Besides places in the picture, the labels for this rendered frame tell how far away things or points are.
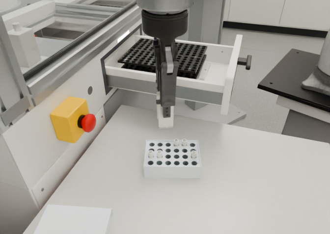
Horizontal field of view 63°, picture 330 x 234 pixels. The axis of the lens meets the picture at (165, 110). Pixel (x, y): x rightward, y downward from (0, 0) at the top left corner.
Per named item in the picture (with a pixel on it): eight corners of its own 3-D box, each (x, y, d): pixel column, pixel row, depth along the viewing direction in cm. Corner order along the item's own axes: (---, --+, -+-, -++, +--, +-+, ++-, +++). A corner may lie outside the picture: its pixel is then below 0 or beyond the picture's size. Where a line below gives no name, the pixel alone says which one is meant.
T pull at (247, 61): (251, 59, 76) (252, 54, 75) (249, 70, 70) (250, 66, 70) (238, 57, 77) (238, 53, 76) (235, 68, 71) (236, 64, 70)
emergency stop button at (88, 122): (99, 125, 59) (96, 110, 57) (90, 137, 56) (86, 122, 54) (87, 122, 60) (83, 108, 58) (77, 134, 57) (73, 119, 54)
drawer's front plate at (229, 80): (236, 65, 90) (242, 34, 84) (226, 116, 68) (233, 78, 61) (232, 65, 90) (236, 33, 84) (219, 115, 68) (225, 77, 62)
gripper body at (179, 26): (193, 14, 40) (190, 70, 45) (182, -1, 46) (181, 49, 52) (143, 16, 39) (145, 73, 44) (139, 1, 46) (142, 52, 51)
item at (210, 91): (232, 63, 88) (234, 45, 85) (221, 107, 69) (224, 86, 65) (120, 48, 98) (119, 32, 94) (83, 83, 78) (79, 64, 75)
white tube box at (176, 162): (197, 151, 66) (198, 140, 64) (200, 178, 59) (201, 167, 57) (146, 150, 66) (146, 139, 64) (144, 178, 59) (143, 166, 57)
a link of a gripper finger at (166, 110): (170, 92, 50) (172, 101, 48) (170, 114, 53) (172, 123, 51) (162, 93, 50) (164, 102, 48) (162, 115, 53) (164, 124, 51)
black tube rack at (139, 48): (205, 64, 87) (207, 45, 83) (194, 92, 73) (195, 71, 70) (141, 56, 92) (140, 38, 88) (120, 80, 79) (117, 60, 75)
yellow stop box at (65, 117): (95, 124, 62) (89, 98, 58) (77, 145, 56) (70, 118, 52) (75, 120, 63) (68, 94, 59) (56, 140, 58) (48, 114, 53)
